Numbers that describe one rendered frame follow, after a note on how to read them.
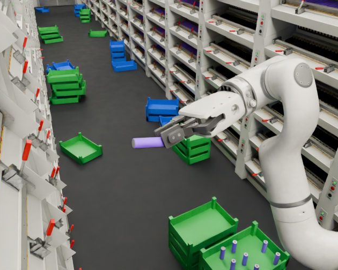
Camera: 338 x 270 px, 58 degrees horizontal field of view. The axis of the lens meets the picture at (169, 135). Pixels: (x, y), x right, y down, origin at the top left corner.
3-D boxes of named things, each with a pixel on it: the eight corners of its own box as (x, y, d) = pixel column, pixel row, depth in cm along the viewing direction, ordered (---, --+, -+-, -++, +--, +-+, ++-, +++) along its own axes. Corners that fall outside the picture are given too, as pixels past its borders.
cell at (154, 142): (133, 150, 53) (166, 148, 57) (136, 142, 52) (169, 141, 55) (130, 143, 55) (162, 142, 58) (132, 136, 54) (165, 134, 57)
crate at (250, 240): (230, 303, 112) (233, 291, 107) (198, 261, 126) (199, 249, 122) (287, 266, 125) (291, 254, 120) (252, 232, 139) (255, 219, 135)
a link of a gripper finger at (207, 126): (223, 128, 53) (193, 135, 54) (224, 112, 59) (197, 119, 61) (222, 121, 52) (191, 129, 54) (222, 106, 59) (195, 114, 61)
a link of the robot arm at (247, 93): (262, 116, 61) (251, 122, 60) (233, 112, 69) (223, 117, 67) (252, 76, 58) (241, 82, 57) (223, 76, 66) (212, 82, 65)
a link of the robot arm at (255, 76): (265, 112, 60) (236, 114, 68) (309, 86, 64) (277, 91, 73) (250, 72, 58) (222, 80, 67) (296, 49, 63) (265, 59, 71)
